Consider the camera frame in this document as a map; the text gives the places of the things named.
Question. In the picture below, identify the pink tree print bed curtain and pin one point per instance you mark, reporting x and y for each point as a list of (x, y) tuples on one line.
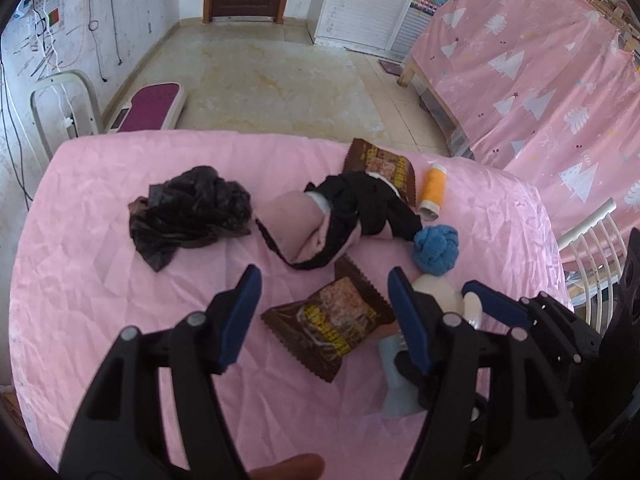
[(525, 60)]

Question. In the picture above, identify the black plastic bag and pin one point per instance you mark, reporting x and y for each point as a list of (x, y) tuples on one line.
[(190, 210)]

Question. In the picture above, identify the white metal frame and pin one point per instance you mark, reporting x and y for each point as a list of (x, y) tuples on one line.
[(87, 95)]

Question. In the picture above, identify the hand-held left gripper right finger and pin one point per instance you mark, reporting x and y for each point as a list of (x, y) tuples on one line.
[(407, 320)]

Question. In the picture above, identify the orange thread spool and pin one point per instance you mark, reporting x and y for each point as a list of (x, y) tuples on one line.
[(432, 185)]

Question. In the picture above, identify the wooden bed frame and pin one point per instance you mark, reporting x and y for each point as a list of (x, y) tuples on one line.
[(407, 72)]

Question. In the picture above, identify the pink and black cloth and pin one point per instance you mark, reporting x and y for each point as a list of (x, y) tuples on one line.
[(300, 220)]

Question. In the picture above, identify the brown snack packet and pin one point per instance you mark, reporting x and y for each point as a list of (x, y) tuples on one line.
[(385, 165), (330, 320)]

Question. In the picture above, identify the blue yarn ball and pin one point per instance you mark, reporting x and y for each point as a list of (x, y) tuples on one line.
[(435, 250)]

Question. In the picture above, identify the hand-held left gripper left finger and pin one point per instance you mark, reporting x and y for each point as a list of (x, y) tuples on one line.
[(240, 320)]

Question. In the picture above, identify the small dark floor scale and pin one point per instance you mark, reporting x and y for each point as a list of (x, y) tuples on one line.
[(390, 67)]

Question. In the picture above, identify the maroon platform scale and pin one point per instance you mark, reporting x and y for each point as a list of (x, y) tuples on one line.
[(150, 105)]

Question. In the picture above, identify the white louvered wardrobe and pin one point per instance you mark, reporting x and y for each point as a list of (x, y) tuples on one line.
[(360, 5)]

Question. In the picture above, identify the person's left hand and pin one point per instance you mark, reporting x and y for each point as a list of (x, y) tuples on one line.
[(290, 467)]

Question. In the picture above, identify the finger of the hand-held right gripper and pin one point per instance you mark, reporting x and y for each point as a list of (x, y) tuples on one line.
[(412, 387), (495, 302)]

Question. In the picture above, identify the grey cup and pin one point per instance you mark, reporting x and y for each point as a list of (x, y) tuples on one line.
[(397, 395)]

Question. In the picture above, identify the white metal chair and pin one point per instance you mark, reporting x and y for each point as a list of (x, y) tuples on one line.
[(590, 240)]

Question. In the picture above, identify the white lump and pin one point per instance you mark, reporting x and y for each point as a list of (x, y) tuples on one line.
[(442, 292)]

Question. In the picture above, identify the plugged power adapters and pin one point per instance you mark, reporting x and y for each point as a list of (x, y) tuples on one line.
[(25, 7)]

